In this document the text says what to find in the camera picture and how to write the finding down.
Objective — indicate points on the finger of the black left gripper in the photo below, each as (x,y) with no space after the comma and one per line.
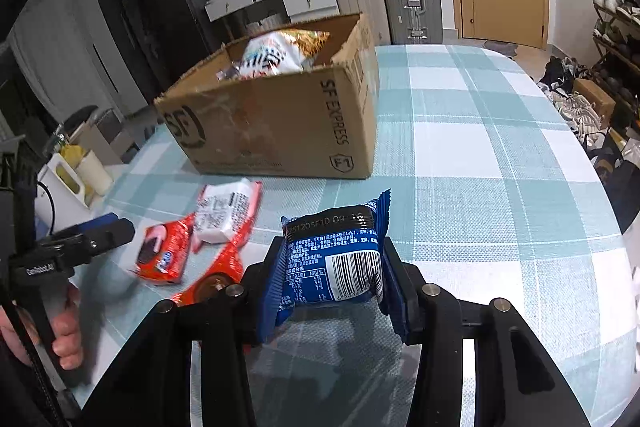
(80,248)

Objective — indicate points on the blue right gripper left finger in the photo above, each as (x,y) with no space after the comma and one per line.
(272,276)

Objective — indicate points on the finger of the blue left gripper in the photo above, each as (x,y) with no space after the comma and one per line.
(97,222)

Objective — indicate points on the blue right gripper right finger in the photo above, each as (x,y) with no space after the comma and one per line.
(397,291)

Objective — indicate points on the blue cookie packet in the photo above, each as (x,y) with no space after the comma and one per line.
(334,256)

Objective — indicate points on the red oreo cookie packet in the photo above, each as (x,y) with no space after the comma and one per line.
(164,251)

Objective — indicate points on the white red snack packet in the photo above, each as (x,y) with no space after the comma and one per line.
(222,210)

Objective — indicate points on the cream bread packet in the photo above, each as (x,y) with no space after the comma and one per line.
(232,72)

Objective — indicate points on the white red noodle snack bag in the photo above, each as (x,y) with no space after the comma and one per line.
(284,51)

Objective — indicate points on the person's left hand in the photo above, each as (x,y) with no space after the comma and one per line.
(67,344)

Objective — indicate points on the teal plaid tablecloth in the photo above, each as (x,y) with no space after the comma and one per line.
(492,196)

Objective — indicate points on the brown SF cardboard box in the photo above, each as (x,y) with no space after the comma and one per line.
(316,123)

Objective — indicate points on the black refrigerator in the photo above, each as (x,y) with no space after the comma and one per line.
(182,33)

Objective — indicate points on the black paper shopping bag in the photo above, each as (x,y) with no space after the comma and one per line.
(620,178)

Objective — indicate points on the pile of sneakers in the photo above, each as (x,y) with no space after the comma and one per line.
(559,84)

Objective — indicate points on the small brown cardboard box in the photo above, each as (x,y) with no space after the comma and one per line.
(601,102)

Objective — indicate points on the white drawer desk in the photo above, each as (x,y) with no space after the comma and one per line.
(250,17)

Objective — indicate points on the wooden shoe rack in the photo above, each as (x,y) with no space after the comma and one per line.
(616,37)

